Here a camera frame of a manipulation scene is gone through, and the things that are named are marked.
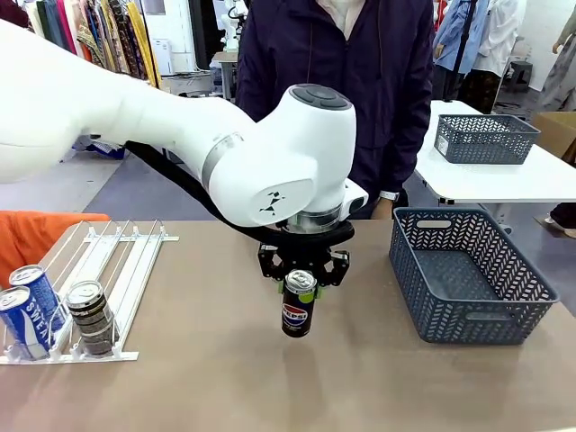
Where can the white side table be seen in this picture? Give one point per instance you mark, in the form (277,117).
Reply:
(495,184)

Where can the small grey plastic basket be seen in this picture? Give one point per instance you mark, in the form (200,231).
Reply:
(495,133)

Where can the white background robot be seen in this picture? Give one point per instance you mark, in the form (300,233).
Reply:
(231,22)

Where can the large grey plastic basket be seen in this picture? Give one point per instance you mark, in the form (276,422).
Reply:
(486,300)

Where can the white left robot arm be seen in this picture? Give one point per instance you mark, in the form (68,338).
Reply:
(135,117)

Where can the white standing cabinet unit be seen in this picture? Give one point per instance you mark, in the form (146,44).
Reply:
(168,40)

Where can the rack of colourful hanging fabrics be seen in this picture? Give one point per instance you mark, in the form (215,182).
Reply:
(108,31)

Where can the blue Pocari Sweat can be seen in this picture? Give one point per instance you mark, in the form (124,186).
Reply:
(24,324)
(42,288)

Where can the cardboard box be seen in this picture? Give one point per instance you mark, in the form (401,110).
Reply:
(560,130)

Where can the person's left hand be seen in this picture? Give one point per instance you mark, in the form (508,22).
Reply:
(385,209)

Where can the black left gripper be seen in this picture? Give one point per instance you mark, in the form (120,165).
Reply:
(303,256)

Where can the white wrist watch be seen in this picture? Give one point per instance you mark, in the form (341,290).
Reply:
(389,195)

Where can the person in dark purple jacket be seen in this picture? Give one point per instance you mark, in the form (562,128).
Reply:
(315,54)

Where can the orange cloth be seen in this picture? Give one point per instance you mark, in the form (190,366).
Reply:
(27,234)

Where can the person's left forearm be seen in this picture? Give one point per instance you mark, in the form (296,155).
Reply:
(407,148)

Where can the black silver-banded Pepsi can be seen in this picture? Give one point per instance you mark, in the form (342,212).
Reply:
(92,319)

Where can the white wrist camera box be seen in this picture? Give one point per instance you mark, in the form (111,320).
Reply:
(357,202)

